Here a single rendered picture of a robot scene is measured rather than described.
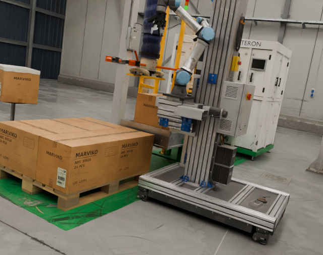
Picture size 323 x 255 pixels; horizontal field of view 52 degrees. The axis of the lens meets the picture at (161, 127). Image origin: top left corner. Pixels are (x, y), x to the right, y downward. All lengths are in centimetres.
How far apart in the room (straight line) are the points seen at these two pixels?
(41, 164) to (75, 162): 36
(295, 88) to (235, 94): 926
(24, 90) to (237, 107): 250
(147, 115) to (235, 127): 121
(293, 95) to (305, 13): 270
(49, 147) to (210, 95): 149
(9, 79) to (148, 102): 161
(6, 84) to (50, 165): 154
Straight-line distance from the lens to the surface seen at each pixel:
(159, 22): 293
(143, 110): 382
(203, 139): 314
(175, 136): 373
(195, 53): 291
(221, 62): 308
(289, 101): 1219
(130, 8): 491
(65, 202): 285
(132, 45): 485
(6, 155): 340
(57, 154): 283
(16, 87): 421
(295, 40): 1234
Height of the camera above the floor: 122
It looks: 9 degrees down
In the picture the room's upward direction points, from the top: 9 degrees clockwise
